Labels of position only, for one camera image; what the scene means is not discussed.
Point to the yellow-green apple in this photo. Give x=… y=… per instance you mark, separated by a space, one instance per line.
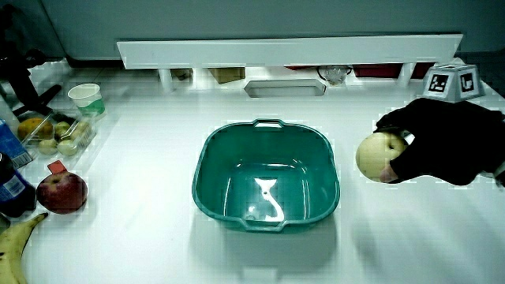
x=375 y=155

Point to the yellow banana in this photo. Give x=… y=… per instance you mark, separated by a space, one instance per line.
x=12 y=248

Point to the red apple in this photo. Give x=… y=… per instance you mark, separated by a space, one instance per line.
x=62 y=193

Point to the clear plastic fruit container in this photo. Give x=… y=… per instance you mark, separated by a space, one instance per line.
x=84 y=142

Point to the black tripod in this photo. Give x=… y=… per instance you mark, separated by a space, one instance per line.
x=19 y=83

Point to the clear glass object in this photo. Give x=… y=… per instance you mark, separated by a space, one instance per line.
x=334 y=74

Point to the white desk shelf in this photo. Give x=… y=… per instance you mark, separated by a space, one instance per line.
x=288 y=51

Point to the white desk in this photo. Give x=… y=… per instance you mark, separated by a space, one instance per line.
x=138 y=236

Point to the small green fruit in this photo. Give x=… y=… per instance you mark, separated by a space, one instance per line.
x=81 y=128
x=62 y=128
x=67 y=148
x=47 y=147

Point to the blue carton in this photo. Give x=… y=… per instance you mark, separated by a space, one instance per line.
x=10 y=144

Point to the red tag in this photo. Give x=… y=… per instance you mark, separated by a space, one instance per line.
x=57 y=167

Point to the person's right hand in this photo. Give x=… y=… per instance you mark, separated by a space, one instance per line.
x=446 y=142

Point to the orange fruit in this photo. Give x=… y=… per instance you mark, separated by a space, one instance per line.
x=33 y=129

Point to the teal plastic basin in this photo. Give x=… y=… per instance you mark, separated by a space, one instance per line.
x=268 y=177

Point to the dark bottle with blue label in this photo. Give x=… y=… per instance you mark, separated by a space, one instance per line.
x=13 y=193

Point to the white and green paper cup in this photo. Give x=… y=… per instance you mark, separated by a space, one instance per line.
x=87 y=100

